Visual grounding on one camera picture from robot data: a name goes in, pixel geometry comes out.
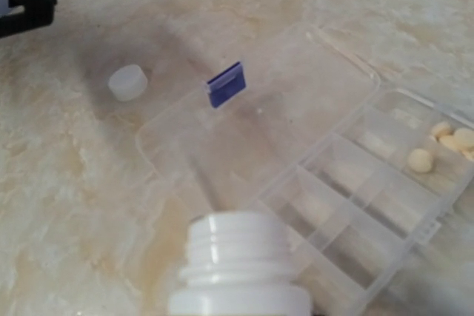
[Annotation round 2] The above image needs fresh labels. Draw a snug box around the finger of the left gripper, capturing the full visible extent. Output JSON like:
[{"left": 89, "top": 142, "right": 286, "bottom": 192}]
[{"left": 1, "top": 0, "right": 56, "bottom": 38}]

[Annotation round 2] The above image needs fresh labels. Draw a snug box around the white bottle cap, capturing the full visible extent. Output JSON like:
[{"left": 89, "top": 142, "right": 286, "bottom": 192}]
[{"left": 107, "top": 64, "right": 148, "bottom": 102}]

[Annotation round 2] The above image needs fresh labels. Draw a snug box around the small white pill bottle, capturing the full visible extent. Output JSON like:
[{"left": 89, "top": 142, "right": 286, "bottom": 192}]
[{"left": 167, "top": 211, "right": 312, "bottom": 315}]

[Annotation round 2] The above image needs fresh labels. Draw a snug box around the clear plastic pill organizer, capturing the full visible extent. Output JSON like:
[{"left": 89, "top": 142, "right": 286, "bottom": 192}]
[{"left": 137, "top": 24, "right": 473, "bottom": 315}]

